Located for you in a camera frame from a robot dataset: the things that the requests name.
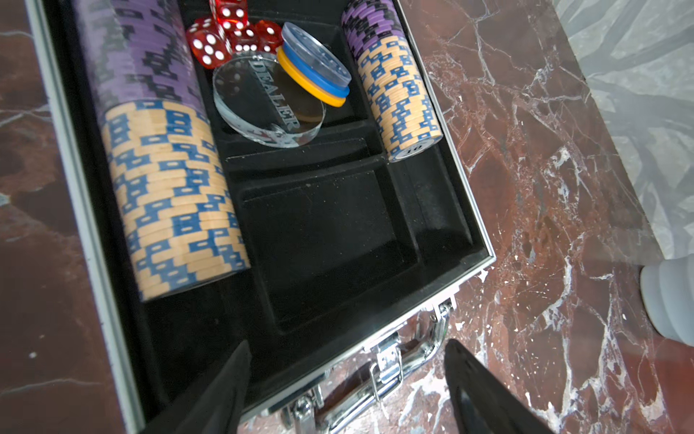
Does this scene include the row poker chips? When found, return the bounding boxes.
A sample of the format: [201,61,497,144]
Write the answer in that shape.
[341,0,443,162]
[72,1,250,302]

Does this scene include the artificial flower pot plant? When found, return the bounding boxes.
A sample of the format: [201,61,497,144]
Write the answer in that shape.
[640,254,694,346]

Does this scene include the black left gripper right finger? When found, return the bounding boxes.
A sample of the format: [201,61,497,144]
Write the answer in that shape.
[444,339,551,434]

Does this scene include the blue round blind button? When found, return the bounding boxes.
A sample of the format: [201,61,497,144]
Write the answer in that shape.
[282,43,350,98]

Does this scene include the right row poker chips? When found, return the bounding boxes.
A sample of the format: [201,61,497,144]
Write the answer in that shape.
[341,0,443,162]

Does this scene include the yellow round blind button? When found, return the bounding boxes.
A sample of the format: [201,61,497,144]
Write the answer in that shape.
[277,48,346,108]

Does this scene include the left row poker chips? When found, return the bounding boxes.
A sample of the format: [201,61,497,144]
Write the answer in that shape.
[72,1,250,302]

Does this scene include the silver aluminium poker case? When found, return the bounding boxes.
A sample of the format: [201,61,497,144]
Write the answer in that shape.
[26,1,495,433]

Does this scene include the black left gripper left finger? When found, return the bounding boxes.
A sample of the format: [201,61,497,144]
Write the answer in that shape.
[143,341,251,433]

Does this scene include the clear round blind button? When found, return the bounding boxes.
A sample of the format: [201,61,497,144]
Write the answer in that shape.
[282,22,352,87]

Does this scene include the clear acrylic dealer button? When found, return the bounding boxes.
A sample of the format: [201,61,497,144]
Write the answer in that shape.
[213,52,326,148]

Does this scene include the red translucent die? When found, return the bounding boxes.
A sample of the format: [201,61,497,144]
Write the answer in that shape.
[209,0,249,30]
[254,20,283,54]
[186,16,232,70]
[228,25,258,54]

